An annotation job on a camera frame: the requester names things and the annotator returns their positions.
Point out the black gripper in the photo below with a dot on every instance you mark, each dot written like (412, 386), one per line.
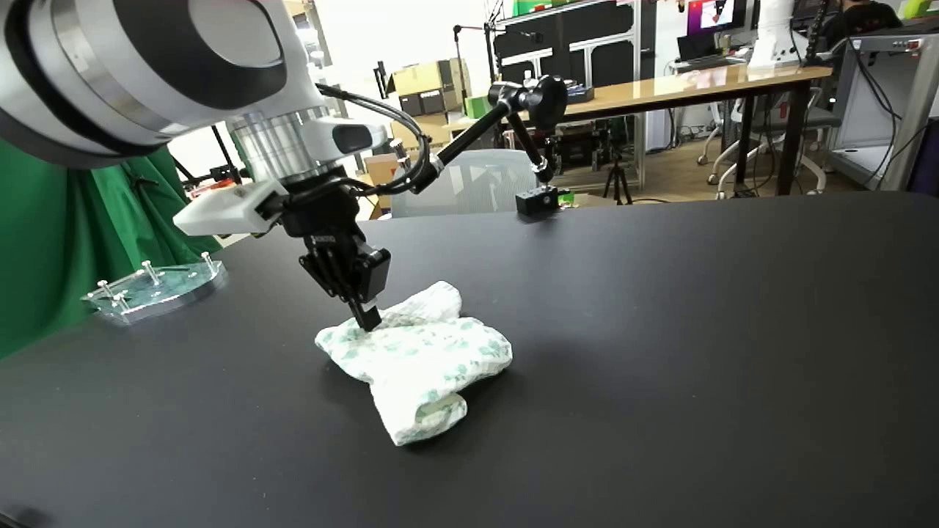
(321, 209)

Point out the white towel with green print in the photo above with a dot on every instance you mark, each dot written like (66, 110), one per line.
(419, 367)

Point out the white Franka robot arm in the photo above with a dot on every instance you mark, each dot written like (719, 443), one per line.
(148, 69)

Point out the black clamp-on articulated stand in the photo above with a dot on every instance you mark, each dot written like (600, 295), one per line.
(540, 200)

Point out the stacked cardboard boxes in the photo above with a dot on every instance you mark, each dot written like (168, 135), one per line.
(428, 85)

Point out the clear acrylic plate with standoffs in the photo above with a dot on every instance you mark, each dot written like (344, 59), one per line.
(154, 285)

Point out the small black tripod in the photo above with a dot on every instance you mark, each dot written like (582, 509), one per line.
(617, 182)

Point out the green cloth backdrop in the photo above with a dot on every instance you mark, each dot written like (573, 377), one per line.
(69, 254)

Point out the long wooden desk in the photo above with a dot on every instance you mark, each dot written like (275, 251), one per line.
(683, 88)

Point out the white upright appliance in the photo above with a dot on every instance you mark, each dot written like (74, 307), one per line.
(773, 31)

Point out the white equipment cabinet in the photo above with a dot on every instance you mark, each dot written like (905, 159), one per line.
(883, 107)

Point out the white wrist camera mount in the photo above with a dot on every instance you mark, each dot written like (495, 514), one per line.
(223, 212)

